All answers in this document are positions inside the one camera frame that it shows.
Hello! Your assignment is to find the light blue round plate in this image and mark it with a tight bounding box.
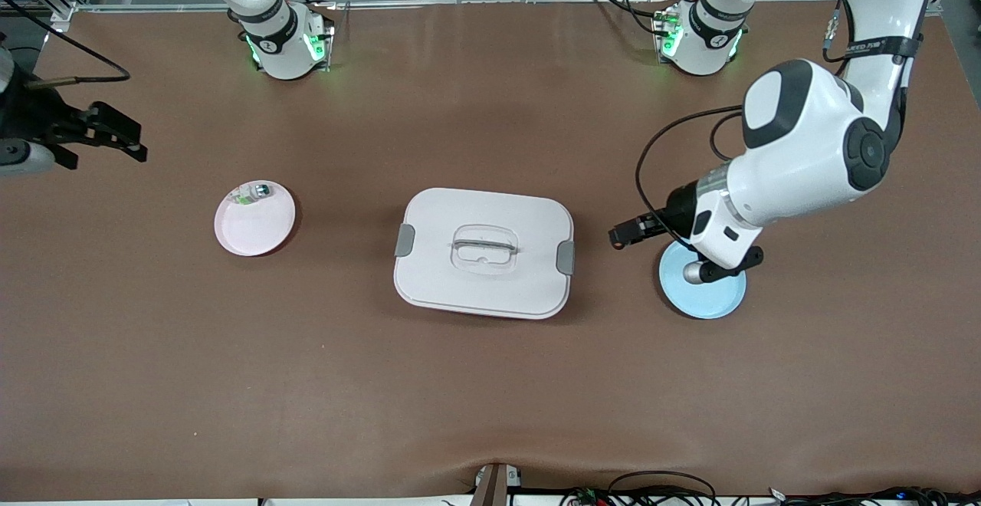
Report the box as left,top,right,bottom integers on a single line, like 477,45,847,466
659,238,746,320

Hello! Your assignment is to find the pink round plate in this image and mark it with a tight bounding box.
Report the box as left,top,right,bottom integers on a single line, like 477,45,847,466
214,180,297,258

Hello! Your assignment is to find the white lidded lunch box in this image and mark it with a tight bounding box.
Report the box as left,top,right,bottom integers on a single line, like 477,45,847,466
393,187,576,320

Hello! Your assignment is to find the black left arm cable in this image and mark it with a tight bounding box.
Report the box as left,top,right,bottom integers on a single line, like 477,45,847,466
635,105,746,232

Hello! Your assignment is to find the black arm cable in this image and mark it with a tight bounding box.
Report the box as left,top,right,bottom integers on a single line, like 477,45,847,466
0,0,131,91
635,105,746,232

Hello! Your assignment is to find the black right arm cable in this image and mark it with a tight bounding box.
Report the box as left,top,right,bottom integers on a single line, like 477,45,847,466
0,0,131,91

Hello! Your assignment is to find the green and white switch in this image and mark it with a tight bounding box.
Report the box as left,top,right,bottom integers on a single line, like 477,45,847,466
234,181,274,208

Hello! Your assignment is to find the black base power cable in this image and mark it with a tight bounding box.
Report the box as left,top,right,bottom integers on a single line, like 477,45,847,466
587,0,669,38

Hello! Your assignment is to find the black looped cable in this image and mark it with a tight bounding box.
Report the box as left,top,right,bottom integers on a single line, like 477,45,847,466
608,471,718,506

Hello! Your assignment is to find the metal table clamp bracket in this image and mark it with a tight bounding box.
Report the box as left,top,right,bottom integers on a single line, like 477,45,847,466
471,462,523,506

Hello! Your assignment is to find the black cable bundle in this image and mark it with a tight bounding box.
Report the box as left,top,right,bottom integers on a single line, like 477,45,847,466
766,486,981,506

